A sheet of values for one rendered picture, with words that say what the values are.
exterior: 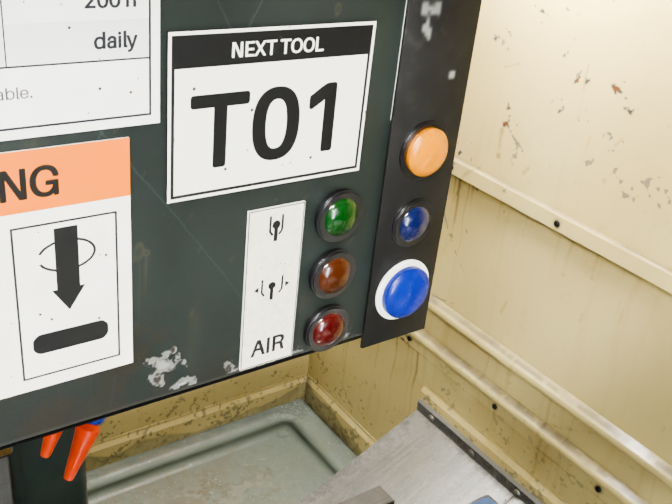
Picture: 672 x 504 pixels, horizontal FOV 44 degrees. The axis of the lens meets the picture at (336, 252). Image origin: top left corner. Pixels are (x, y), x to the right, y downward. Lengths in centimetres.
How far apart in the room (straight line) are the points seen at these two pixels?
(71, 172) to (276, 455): 166
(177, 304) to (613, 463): 108
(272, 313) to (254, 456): 155
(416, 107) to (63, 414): 21
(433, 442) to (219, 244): 130
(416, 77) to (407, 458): 128
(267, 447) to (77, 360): 161
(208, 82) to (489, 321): 118
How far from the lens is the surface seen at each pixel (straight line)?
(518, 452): 153
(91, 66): 32
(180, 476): 190
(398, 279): 44
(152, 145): 34
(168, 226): 36
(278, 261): 39
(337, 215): 39
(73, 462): 61
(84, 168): 33
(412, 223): 43
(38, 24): 31
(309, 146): 37
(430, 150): 41
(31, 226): 33
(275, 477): 190
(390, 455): 164
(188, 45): 33
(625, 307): 128
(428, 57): 40
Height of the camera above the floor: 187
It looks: 27 degrees down
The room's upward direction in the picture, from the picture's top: 6 degrees clockwise
